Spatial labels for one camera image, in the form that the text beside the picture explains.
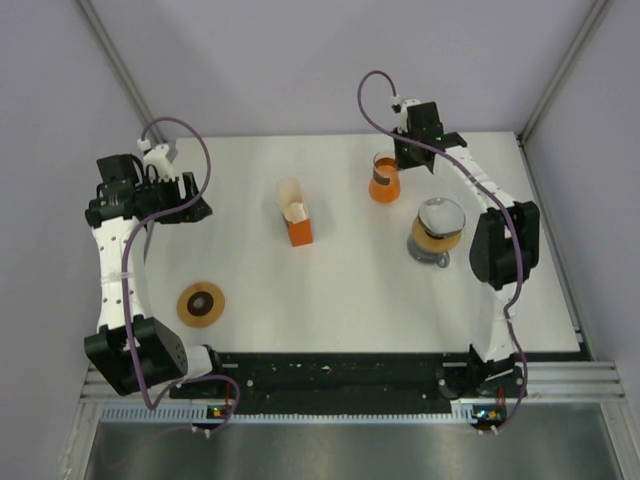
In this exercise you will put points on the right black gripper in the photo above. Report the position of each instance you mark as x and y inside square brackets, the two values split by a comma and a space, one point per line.
[402, 163]

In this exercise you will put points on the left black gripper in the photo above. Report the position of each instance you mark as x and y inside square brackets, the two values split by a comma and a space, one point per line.
[188, 185]

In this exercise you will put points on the orange liquid glass flask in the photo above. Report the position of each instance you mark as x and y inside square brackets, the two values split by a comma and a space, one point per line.
[384, 186]

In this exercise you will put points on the grey glass server carafe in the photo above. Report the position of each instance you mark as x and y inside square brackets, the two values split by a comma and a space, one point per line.
[442, 260]

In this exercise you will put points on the orange filter box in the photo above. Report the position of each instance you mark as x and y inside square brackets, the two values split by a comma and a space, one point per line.
[294, 211]

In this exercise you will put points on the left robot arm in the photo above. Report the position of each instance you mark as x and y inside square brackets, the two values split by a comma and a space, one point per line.
[131, 347]

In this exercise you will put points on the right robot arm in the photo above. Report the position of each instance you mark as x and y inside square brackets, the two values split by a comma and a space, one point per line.
[504, 246]

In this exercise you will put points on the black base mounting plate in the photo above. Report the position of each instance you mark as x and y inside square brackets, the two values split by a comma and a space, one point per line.
[332, 383]

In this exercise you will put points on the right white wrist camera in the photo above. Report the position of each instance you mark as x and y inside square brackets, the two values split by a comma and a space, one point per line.
[400, 107]

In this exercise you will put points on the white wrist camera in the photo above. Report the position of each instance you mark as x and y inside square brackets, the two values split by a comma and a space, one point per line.
[400, 107]
[158, 158]

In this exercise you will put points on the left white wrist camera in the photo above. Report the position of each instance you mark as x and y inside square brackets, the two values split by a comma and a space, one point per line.
[158, 158]

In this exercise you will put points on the left aluminium frame post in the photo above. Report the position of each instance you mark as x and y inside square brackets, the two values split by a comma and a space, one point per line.
[116, 63]

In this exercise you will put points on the aluminium frame post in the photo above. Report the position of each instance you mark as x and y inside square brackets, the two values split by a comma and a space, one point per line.
[596, 14]
[116, 63]

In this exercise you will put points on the right aluminium frame post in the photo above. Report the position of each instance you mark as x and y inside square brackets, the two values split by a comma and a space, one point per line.
[596, 14]

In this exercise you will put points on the grey slotted cable duct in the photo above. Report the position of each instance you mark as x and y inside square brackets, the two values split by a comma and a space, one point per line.
[210, 414]

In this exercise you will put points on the aluminium front rail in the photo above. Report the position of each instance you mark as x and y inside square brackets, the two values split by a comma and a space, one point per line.
[555, 382]

